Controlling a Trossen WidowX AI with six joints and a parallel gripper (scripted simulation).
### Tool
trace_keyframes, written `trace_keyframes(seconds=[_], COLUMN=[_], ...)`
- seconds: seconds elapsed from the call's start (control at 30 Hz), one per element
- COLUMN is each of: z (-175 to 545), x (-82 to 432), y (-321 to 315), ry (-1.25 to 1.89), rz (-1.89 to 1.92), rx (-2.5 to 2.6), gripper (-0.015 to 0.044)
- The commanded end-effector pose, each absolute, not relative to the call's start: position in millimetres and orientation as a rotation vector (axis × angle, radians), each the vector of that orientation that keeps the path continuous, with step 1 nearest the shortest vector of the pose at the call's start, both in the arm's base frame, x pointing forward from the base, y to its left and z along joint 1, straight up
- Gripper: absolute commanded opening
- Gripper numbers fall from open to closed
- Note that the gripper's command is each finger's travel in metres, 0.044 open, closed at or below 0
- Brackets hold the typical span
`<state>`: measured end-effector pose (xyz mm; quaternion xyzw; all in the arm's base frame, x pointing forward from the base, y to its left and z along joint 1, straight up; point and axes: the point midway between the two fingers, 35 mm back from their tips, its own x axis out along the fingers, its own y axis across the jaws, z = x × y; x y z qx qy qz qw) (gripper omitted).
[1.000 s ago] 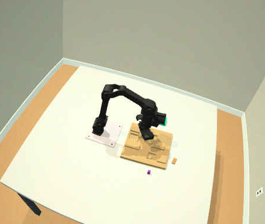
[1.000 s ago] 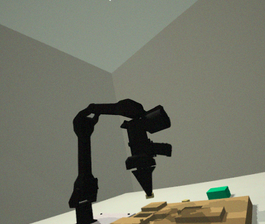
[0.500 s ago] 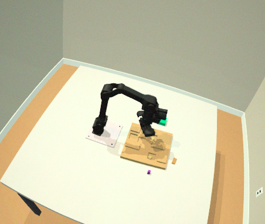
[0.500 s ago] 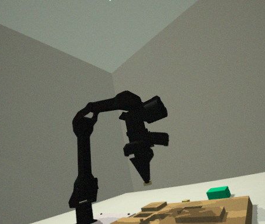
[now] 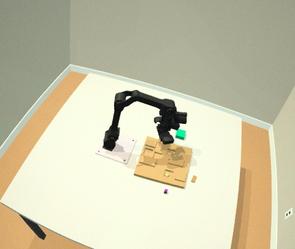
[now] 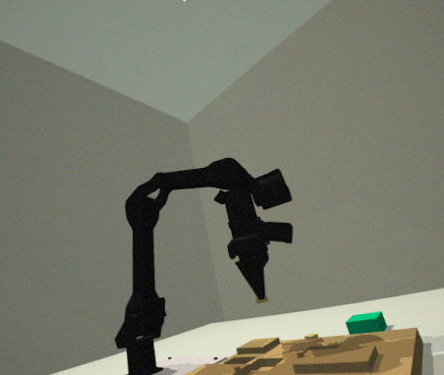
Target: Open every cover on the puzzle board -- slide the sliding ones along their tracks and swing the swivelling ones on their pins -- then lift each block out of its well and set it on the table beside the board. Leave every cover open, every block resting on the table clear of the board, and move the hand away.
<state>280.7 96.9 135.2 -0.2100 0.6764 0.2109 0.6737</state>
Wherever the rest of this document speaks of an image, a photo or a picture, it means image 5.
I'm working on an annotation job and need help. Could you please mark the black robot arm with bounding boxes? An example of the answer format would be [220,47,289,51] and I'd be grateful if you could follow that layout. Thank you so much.
[102,90,187,151]

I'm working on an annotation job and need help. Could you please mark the green rectangular block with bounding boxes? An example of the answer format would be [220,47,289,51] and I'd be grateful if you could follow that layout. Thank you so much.
[176,129,186,140]

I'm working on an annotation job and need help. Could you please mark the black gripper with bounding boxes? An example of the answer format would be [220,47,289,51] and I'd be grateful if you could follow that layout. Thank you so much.
[154,116,175,145]

